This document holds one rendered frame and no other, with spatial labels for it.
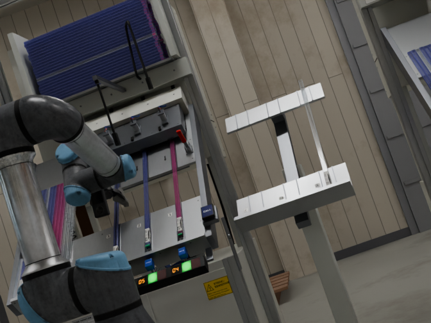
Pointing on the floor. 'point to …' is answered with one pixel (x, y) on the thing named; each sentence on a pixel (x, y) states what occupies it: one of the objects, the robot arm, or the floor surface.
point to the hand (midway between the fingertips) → (116, 209)
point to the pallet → (279, 284)
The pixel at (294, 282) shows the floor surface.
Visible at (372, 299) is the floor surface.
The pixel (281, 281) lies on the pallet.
